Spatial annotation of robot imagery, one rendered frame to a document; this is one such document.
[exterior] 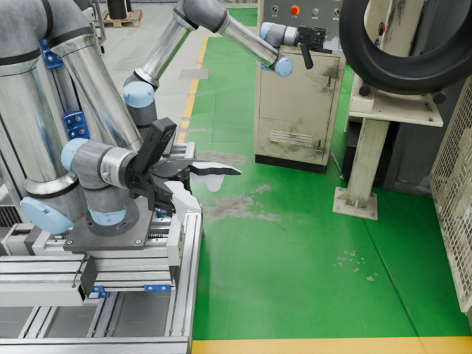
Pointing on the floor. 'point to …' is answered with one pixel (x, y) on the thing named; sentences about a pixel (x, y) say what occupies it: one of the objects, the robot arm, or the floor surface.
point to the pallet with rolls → (121, 13)
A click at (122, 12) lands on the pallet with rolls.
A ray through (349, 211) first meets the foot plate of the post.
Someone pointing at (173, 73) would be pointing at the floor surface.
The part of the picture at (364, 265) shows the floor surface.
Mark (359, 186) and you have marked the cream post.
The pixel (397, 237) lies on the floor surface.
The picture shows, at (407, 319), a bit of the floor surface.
